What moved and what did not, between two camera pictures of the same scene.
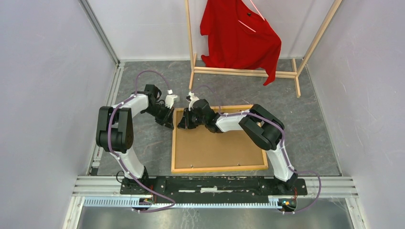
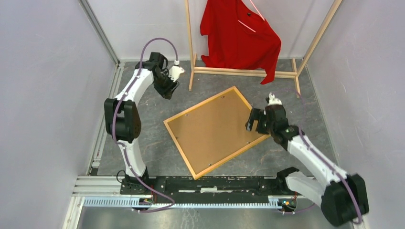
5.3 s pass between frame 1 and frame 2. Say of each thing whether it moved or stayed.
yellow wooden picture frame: moved
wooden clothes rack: stayed
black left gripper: moved
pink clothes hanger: stayed
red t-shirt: stayed
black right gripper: moved
